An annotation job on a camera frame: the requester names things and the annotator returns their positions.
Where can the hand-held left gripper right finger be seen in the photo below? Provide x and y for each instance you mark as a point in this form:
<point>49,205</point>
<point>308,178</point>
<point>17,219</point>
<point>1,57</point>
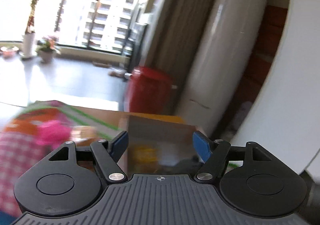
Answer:
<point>201,145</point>

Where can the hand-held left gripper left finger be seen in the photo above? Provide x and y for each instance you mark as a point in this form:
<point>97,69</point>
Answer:
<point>120,143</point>

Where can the brown cardboard box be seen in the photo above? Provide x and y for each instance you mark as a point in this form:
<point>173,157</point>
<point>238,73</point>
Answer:
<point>160,135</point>

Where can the red storage container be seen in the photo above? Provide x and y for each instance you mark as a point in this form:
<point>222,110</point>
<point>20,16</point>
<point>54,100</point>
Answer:
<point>150,90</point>

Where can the small brown floor object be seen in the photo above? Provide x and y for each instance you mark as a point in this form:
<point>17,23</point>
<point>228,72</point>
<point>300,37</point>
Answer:
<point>116,73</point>
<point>101,64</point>

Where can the white standing air conditioner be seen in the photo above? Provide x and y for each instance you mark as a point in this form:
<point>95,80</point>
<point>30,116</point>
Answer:
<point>225,52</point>

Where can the colourful printed play mat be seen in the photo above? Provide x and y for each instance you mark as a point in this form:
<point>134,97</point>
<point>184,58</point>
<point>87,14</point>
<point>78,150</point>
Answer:
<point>22,145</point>

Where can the small flowering potted plant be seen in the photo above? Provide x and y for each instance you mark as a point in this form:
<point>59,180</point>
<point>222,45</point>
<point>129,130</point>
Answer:
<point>47,54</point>

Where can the grey-brown curtain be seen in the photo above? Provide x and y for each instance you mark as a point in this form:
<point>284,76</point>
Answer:
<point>175,27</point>

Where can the high-rise building outside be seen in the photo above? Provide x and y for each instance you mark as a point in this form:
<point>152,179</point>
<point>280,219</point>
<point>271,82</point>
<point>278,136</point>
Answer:
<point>107,20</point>

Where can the tall plant in white pot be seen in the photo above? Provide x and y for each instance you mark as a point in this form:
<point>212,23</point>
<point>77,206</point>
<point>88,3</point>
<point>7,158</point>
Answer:
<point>28,44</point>

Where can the shallow pink planter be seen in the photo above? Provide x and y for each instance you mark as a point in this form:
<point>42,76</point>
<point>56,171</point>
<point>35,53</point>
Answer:
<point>8,51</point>

